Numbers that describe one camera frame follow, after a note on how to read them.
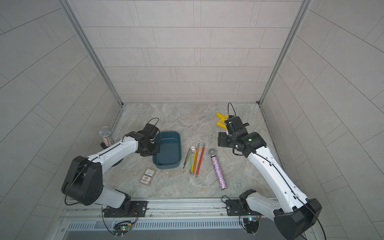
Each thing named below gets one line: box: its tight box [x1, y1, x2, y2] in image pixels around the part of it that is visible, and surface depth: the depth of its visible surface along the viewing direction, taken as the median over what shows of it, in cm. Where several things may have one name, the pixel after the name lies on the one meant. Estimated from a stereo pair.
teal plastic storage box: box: [152, 131, 182, 170], surface depth 89 cm
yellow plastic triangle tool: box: [216, 112, 229, 130], surface depth 108 cm
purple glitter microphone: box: [208, 148, 228, 190], surface depth 84 cm
